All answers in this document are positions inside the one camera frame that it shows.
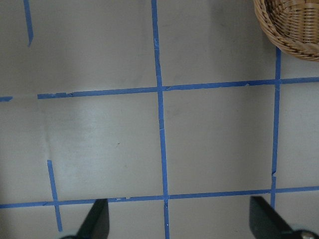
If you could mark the woven wicker basket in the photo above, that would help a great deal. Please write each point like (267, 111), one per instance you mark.
(291, 25)

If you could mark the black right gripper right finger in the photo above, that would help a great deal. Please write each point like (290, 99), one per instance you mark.
(266, 223)

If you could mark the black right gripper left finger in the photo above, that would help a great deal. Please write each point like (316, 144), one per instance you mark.
(96, 224)

